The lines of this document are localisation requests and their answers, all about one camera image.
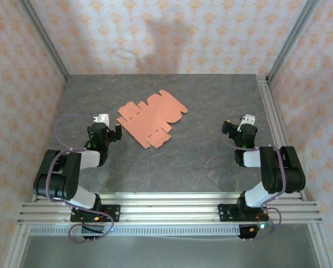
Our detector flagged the orange paper box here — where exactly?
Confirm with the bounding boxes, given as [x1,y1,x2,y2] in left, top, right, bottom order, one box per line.
[116,89,189,150]

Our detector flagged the black right controller module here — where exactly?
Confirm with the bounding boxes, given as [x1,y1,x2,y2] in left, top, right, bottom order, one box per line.
[238,222,274,241]

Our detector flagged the black controller module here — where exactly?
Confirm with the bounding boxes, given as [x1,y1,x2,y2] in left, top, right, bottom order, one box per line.
[82,224,105,241]
[238,222,274,241]

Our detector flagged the black left controller module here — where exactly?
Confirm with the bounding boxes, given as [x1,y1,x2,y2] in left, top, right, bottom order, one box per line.
[82,224,105,241]

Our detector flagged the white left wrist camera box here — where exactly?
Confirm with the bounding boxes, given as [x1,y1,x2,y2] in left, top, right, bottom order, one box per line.
[93,113,110,126]

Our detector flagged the aluminium side rail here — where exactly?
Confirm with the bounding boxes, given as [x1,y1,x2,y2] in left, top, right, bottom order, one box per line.
[256,75,306,200]

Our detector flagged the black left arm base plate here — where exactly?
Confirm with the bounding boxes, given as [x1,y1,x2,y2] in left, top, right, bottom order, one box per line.
[70,204,121,223]

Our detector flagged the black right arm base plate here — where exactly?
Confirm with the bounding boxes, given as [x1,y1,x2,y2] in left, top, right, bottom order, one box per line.
[217,203,269,223]

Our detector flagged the aluminium frame rail bed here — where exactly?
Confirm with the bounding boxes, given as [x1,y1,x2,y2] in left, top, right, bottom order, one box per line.
[17,192,324,224]

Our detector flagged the slotted grey cable duct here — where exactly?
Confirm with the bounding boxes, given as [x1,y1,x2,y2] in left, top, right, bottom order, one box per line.
[29,224,241,237]

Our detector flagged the aluminium right frame post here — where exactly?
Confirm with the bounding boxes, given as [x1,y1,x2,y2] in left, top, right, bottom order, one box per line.
[267,0,321,84]

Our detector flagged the aluminium frame post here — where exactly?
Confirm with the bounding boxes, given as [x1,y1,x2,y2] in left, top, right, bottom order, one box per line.
[267,0,321,84]
[18,0,70,82]

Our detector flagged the aluminium left frame post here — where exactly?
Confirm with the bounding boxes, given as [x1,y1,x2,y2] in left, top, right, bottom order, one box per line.
[18,0,70,82]

